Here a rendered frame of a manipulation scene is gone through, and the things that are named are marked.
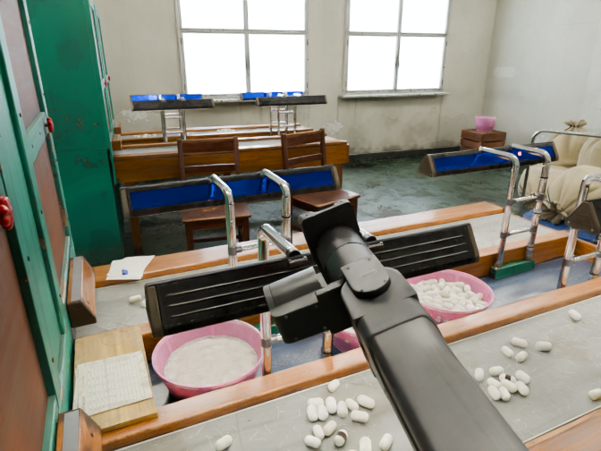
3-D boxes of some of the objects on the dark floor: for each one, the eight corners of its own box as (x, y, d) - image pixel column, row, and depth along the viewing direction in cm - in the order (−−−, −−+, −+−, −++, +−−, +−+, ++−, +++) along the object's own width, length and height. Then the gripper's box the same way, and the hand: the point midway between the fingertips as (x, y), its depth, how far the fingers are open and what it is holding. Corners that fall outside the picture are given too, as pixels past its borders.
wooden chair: (317, 268, 320) (319, 141, 287) (280, 249, 350) (278, 133, 318) (359, 251, 346) (365, 134, 314) (321, 235, 377) (323, 127, 344)
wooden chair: (189, 286, 293) (174, 149, 261) (186, 259, 331) (173, 138, 299) (254, 278, 304) (249, 146, 272) (245, 253, 342) (239, 135, 310)
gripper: (390, 291, 52) (352, 240, 66) (366, 215, 48) (331, 178, 62) (336, 313, 52) (309, 257, 66) (308, 239, 48) (286, 196, 62)
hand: (321, 221), depth 63 cm, fingers closed
